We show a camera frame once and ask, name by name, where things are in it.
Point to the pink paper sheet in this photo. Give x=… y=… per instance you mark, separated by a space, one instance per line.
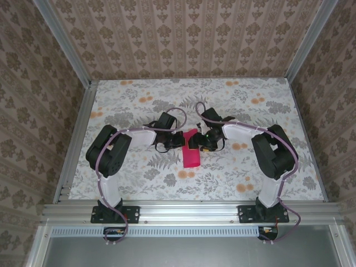
x=191 y=158

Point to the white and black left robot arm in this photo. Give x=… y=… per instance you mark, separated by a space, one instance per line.
x=111 y=192

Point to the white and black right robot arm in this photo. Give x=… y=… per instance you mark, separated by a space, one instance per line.
x=271 y=192

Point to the grey metal panel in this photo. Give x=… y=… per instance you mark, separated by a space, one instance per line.
x=189 y=253

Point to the wide aluminium frame rail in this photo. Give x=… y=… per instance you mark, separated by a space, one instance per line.
x=189 y=212

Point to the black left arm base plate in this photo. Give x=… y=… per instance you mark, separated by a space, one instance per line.
x=133 y=214

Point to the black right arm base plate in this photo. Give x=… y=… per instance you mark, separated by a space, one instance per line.
x=246 y=214

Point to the aluminium side rail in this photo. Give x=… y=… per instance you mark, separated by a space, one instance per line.
x=307 y=139
x=75 y=144

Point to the aluminium corner post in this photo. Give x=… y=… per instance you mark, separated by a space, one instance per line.
x=304 y=41
x=64 y=41

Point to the aluminium lower frame post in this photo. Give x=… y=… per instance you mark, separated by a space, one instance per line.
x=340 y=247
x=37 y=247

